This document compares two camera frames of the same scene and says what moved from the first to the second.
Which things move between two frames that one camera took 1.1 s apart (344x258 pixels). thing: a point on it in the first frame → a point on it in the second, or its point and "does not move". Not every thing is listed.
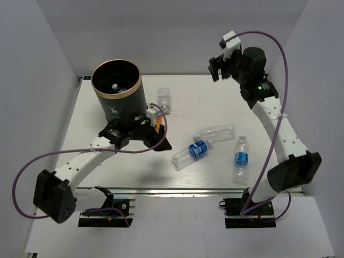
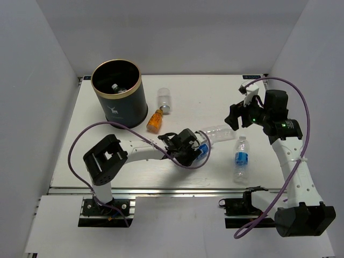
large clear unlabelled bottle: [216, 133] does not move
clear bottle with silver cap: [163, 99] does not move
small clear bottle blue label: [242, 159] does not move
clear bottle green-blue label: [116, 88] does not move
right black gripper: [219, 63] → [232, 119]
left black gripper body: [142, 133] → [187, 155]
